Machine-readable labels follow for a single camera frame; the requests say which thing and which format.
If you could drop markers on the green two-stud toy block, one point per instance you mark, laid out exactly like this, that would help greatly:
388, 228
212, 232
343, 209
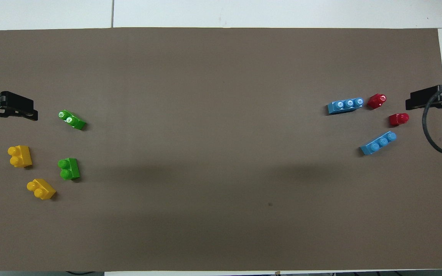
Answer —
72, 120
69, 169

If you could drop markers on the blue three-stud toy block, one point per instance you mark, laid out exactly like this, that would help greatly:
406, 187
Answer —
378, 143
345, 106

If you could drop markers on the red one-stud toy block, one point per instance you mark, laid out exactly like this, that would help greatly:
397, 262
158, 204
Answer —
376, 101
399, 119

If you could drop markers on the yellow two-stud toy block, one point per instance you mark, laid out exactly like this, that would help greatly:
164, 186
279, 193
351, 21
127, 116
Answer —
41, 189
20, 156

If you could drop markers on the brown table mat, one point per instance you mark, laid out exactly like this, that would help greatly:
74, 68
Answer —
221, 153

